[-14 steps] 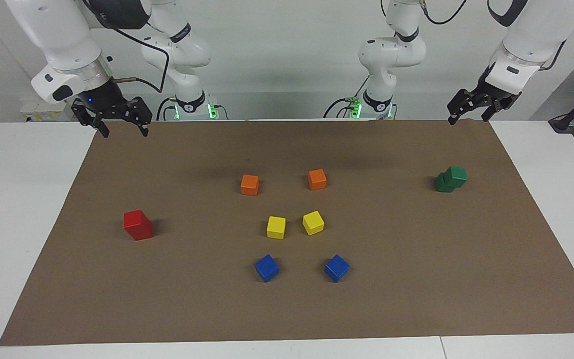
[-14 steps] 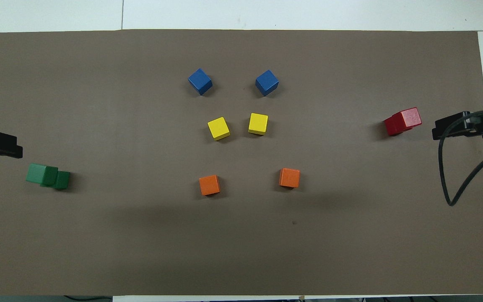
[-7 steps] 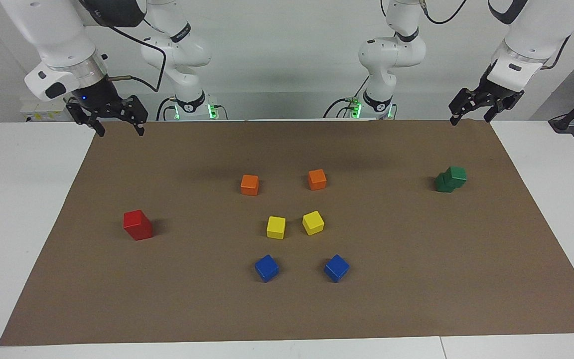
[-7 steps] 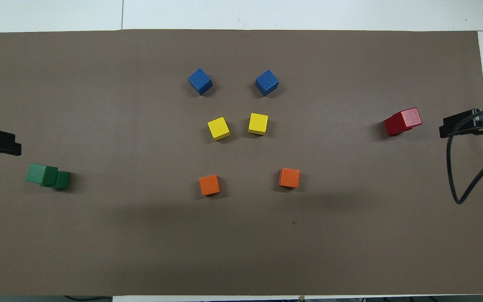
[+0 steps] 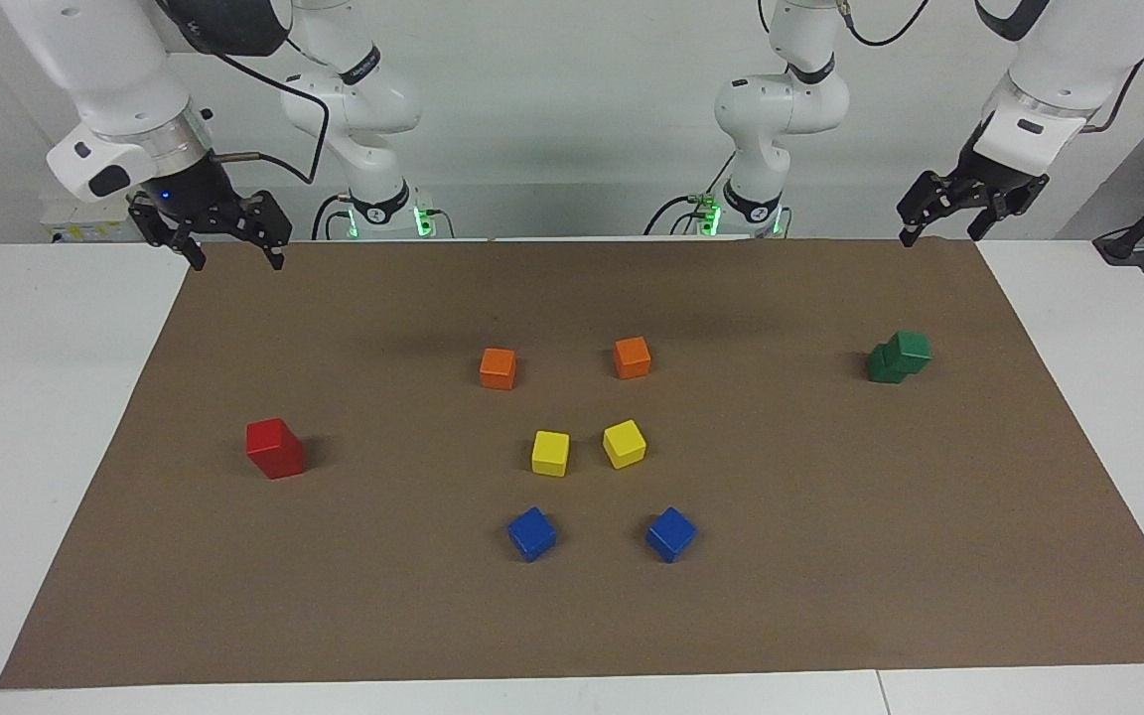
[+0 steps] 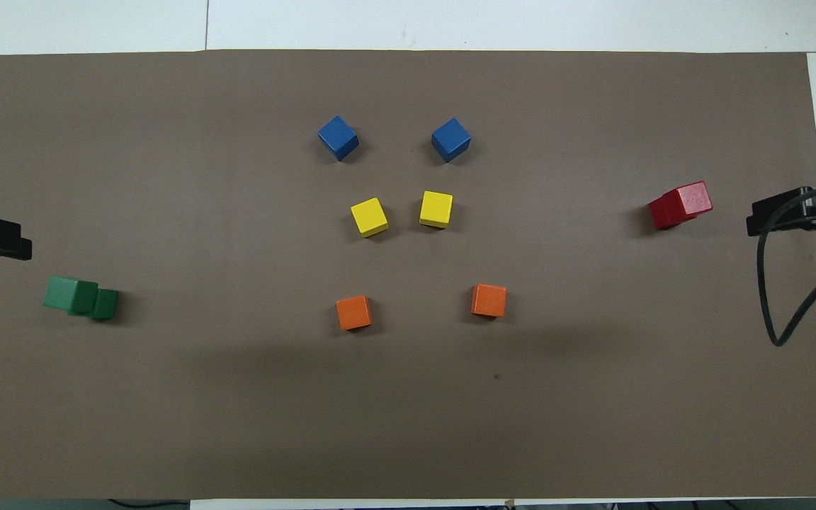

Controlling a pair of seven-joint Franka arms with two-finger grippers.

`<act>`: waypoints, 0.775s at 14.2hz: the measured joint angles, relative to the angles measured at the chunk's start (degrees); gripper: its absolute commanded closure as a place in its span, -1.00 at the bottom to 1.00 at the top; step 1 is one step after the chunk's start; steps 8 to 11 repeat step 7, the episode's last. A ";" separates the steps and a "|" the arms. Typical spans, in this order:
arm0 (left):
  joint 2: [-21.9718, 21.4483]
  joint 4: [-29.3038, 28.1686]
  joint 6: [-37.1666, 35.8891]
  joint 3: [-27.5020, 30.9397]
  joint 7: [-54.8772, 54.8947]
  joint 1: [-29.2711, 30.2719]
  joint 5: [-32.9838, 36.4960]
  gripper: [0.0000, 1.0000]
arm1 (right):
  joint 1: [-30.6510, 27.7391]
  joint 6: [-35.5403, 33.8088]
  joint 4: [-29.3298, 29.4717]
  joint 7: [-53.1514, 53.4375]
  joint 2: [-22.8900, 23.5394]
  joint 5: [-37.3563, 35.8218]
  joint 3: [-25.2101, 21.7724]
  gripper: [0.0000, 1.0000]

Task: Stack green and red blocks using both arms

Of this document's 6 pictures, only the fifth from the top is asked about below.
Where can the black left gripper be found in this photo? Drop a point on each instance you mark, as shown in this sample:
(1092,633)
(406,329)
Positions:
(989,184)

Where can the orange wooden cube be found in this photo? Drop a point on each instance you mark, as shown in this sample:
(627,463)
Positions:
(498,368)
(632,358)

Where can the blue wooden cube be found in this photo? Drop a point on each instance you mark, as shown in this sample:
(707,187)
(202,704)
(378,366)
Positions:
(531,534)
(671,534)

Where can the white power strip box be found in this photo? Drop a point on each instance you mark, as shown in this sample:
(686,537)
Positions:
(66,220)

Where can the red wooden cube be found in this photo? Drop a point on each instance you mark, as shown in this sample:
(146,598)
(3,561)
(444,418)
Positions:
(269,437)
(286,465)

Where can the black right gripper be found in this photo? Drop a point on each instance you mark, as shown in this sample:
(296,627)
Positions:
(200,199)

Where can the green wooden cube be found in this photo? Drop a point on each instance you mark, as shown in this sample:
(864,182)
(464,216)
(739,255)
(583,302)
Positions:
(910,350)
(883,370)

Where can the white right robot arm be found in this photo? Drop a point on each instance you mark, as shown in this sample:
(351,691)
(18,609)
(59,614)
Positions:
(95,60)

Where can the yellow wooden cube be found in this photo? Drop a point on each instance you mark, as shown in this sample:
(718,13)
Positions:
(624,444)
(550,454)

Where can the brown table mat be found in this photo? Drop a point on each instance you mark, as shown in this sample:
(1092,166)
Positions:
(572,596)

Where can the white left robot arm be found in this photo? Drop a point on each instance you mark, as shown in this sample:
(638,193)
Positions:
(1078,60)

